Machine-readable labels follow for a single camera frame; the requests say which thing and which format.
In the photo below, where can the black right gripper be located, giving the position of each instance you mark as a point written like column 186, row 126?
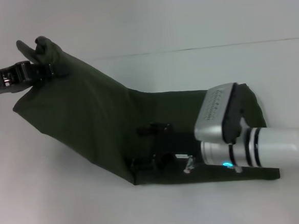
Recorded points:
column 175, row 146

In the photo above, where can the dark green printed t-shirt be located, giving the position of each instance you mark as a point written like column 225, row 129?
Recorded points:
column 88, row 116

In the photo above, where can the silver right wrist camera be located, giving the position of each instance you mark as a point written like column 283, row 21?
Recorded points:
column 216, row 112

